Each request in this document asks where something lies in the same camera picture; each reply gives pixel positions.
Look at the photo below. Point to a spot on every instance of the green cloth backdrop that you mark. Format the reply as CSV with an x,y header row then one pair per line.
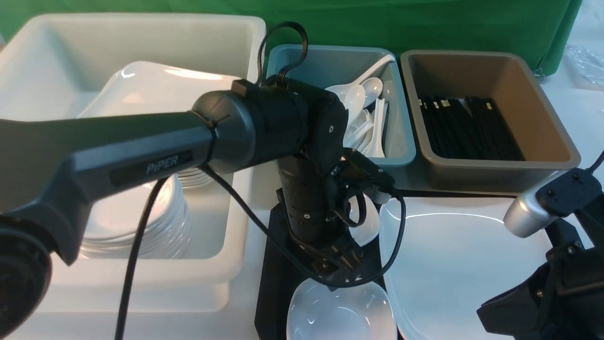
x,y
536,30

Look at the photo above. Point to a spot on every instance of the pile of black chopsticks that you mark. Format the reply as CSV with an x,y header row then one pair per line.
x,y
471,128

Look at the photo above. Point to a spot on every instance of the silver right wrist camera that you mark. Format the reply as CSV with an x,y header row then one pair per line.
x,y
557,196

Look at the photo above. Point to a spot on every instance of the pile of white soup spoons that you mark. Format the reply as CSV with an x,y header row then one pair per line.
x,y
358,96

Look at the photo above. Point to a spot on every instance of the large white plastic tub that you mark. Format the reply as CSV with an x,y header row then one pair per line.
x,y
57,64

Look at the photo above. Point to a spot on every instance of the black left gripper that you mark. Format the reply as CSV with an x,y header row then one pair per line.
x,y
316,203

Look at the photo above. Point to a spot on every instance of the stack of white bowls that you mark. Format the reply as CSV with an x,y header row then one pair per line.
x,y
113,223

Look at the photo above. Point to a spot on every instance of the blue plastic spoon bin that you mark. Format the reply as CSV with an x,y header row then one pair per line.
x,y
325,66

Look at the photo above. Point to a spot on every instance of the small white bowl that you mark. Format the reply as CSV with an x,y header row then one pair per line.
x,y
366,232
360,313

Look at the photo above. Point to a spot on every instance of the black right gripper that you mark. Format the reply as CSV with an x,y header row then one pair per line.
x,y
562,300

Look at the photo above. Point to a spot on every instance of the large white square plate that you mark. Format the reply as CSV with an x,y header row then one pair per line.
x,y
455,255

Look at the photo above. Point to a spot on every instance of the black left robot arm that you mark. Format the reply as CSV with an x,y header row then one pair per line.
x,y
53,172

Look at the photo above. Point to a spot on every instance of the stack of white square plates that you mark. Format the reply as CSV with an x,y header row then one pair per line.
x,y
147,88

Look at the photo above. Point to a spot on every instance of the clear plastic bag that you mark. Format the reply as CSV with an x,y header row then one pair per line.
x,y
585,67

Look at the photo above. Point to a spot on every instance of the brown plastic chopstick bin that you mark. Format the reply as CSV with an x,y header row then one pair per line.
x,y
507,79

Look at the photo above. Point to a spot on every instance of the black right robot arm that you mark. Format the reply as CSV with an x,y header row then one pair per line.
x,y
594,208

